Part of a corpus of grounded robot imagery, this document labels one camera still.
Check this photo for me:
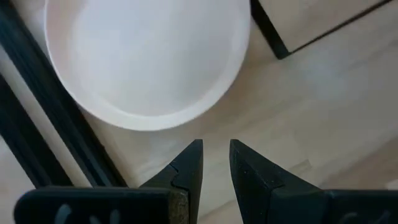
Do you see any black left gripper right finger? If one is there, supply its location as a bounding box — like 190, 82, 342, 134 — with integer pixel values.
229, 139, 398, 224

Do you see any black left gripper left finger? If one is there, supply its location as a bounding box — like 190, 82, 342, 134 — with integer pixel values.
13, 139, 205, 224

